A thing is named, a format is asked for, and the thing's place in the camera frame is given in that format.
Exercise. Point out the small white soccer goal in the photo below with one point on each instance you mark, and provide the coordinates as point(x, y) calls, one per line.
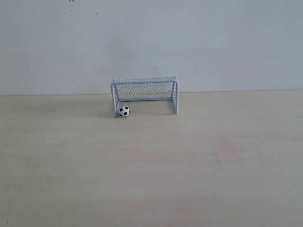
point(146, 89)

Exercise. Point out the black and white soccer ball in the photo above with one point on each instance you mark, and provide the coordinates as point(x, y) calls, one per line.
point(123, 111)

